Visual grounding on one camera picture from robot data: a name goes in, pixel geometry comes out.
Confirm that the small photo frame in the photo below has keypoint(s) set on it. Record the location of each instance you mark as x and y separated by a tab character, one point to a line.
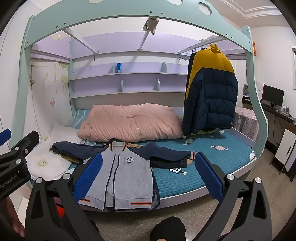
286	109

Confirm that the person's foot in black sock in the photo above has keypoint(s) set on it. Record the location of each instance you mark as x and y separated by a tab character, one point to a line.
168	229

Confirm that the black computer monitor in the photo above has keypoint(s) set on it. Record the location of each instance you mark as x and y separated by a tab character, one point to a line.
272	95

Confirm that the white clothes rail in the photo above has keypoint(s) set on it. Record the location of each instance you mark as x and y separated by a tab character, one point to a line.
192	47

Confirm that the white wardrobe door with butterflies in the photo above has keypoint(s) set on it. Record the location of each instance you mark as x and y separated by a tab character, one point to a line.
46	97

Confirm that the orange tag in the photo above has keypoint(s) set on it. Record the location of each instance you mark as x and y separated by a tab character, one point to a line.
254	48

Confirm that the pink quilt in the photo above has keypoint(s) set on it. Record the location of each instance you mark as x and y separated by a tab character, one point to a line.
129	122

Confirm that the dark desk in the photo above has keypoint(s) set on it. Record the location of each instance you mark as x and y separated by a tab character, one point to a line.
277	113

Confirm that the small blue box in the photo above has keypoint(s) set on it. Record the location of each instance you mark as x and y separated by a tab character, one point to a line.
118	68

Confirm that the grey and navy zip jacket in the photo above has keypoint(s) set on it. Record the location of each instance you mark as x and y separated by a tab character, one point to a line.
129	176

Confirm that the white pillow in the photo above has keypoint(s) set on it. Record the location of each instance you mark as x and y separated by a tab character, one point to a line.
53	160

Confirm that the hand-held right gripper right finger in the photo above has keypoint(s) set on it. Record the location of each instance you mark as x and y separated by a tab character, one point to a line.
208	178

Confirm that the purple wall shelf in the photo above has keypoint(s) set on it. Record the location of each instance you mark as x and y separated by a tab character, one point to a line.
138	76

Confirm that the white cabinet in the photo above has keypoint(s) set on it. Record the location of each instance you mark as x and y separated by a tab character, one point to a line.
283	148

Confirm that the mint green bunk bed frame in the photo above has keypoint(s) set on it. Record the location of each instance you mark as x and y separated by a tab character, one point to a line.
46	23

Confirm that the person's left hand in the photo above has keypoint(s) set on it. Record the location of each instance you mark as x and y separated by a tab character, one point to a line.
15	220

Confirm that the hanging plush toy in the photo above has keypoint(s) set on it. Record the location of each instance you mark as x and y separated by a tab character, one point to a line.
150	24

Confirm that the yellow and navy puffer jacket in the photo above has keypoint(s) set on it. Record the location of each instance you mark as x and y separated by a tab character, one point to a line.
212	97

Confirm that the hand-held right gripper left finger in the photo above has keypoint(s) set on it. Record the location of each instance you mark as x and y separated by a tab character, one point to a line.
89	176

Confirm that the blue striped pillow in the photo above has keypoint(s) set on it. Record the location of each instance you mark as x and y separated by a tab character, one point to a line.
78	118

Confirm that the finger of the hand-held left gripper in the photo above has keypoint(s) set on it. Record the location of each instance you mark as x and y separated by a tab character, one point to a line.
27	141
4	137

